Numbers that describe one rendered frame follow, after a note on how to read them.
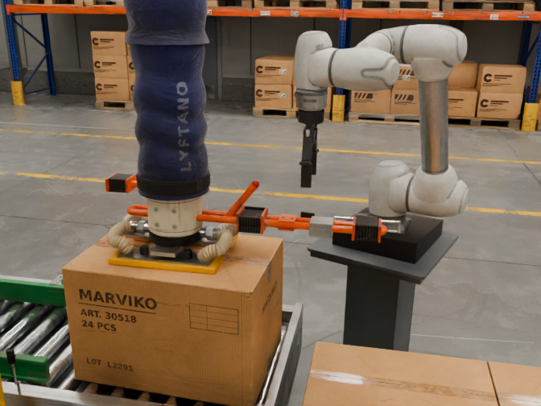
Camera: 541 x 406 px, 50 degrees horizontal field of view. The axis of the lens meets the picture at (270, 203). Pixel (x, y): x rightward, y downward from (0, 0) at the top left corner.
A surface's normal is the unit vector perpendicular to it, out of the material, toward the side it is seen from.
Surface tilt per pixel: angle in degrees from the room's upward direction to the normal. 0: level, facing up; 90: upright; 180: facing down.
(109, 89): 89
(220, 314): 90
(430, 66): 113
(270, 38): 90
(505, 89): 93
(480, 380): 0
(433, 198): 103
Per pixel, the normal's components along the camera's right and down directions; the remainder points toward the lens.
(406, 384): 0.01, -0.94
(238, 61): -0.21, 0.33
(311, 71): -0.43, 0.36
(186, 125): 0.58, -0.08
